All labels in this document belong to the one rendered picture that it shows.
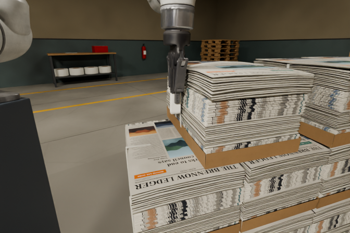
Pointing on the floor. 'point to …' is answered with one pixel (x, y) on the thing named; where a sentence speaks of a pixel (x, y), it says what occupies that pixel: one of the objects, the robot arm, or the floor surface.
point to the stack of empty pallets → (219, 50)
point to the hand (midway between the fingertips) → (175, 102)
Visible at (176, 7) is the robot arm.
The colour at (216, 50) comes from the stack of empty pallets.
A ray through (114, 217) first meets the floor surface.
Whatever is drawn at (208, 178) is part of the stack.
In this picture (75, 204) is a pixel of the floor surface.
